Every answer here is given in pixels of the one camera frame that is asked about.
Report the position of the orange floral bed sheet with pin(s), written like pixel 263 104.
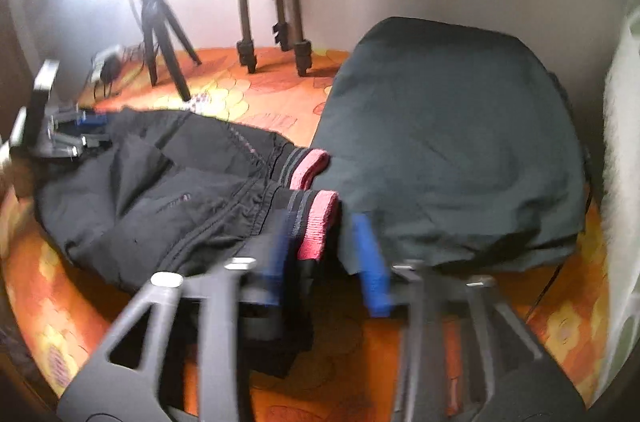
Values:
pixel 270 102

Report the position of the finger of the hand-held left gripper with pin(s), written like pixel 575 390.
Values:
pixel 70 143
pixel 90 118

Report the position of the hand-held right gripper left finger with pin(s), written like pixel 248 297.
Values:
pixel 274 252

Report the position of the small black tripod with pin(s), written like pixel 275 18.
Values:
pixel 152 10

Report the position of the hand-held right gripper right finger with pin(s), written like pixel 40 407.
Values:
pixel 371 262

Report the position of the white floral cloth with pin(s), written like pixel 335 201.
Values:
pixel 622 152

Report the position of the dark green pillow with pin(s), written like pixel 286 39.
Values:
pixel 450 142

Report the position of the black pants with pink waistband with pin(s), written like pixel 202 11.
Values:
pixel 165 192

